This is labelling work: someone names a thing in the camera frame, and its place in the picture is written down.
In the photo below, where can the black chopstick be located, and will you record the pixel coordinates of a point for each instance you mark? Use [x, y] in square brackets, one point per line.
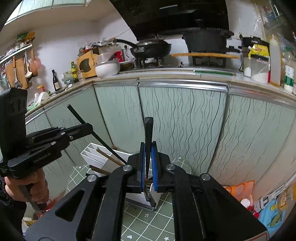
[148, 125]
[95, 135]

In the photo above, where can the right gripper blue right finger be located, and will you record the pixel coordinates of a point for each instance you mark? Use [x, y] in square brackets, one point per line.
[154, 160]

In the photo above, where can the white squeeze bottle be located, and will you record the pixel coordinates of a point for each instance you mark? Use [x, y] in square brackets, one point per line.
[275, 62]

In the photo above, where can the yellow microwave oven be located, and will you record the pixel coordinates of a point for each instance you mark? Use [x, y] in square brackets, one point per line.
[86, 63]

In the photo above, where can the green glass bottle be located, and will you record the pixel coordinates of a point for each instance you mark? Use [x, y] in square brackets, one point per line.
[74, 72]

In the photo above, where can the clear salt container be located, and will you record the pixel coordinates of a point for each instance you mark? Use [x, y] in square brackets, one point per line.
[259, 68]

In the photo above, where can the hanging wooden board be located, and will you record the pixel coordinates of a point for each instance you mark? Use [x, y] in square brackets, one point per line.
[20, 71]

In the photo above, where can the white grey utensil holder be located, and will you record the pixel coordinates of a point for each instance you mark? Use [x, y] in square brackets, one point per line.
[124, 181]

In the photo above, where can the person's left hand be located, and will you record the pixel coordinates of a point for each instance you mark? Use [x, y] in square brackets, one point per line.
[35, 183]

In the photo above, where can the black frying pan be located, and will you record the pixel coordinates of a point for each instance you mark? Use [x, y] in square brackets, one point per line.
[147, 49]

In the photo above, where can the black cooking pot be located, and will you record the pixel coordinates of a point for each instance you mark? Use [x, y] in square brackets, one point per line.
[207, 40]

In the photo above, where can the dark soy sauce bottle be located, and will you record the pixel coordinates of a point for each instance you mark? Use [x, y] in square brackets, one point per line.
[55, 81]

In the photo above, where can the blue plastic container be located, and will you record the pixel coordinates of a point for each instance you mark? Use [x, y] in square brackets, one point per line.
[272, 218]

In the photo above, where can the orange bag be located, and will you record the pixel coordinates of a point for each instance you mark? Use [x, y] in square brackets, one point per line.
[242, 192]

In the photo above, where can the white bowl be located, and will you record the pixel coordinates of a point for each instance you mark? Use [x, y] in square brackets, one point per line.
[107, 69]

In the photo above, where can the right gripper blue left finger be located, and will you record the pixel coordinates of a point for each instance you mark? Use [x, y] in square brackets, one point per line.
[142, 162]

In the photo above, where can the green label bottle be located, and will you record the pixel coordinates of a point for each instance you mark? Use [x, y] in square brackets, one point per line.
[289, 66]

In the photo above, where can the black range hood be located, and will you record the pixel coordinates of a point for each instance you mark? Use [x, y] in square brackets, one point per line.
[150, 18]

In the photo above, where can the wooden chopstick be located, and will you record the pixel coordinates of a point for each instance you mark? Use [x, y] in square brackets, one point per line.
[109, 157]
[98, 170]

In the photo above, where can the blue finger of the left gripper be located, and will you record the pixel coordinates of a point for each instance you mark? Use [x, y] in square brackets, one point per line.
[79, 131]

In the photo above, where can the wooden cutting board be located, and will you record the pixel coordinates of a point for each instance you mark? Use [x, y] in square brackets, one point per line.
[216, 55]

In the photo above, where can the hanging metal ladle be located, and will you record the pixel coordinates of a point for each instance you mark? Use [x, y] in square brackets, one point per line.
[17, 82]

